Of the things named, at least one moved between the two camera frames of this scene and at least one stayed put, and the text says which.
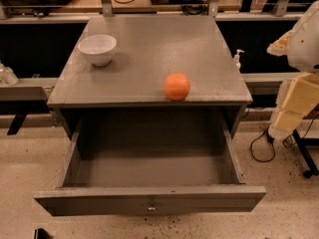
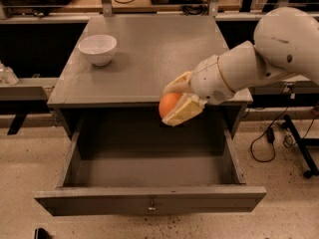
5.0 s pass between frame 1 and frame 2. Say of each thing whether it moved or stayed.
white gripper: moved
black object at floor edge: stayed
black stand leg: stayed
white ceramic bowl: stayed
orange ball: moved
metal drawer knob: stayed
